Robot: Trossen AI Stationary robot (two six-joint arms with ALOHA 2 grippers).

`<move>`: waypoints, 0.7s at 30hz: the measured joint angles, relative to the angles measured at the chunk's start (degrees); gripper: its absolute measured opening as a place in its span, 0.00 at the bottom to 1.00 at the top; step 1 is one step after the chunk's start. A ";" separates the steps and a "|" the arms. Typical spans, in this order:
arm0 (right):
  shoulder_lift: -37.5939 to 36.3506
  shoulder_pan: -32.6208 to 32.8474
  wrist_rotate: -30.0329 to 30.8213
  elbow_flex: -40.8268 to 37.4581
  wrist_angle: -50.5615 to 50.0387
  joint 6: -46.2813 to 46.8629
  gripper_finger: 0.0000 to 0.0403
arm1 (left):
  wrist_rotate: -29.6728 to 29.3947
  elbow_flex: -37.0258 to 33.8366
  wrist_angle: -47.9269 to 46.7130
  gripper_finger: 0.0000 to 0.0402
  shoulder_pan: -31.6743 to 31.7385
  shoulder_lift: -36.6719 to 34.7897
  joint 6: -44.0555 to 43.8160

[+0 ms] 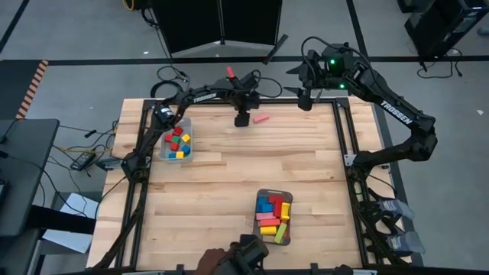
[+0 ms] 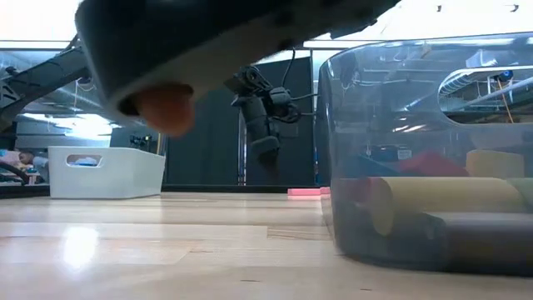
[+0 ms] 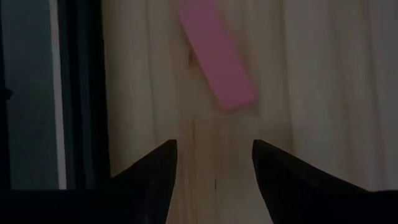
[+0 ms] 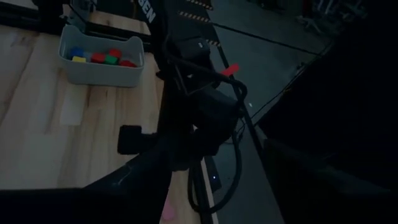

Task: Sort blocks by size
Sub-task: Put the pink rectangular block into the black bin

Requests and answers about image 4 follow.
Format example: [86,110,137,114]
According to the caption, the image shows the red tape flag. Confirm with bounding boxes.
[220,63,240,77]

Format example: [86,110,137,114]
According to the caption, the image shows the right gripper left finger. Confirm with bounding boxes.
[83,152,174,224]

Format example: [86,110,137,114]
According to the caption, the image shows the light grey plastic bin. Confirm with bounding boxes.
[58,24,146,88]

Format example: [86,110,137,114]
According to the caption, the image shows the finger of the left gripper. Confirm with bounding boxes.
[117,124,162,156]

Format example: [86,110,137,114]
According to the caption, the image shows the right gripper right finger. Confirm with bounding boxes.
[264,139,398,224]

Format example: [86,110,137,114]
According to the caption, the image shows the orange black hazard tape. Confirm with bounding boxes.
[178,0,222,47]

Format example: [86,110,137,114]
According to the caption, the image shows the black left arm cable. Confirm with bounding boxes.
[186,55,249,215]

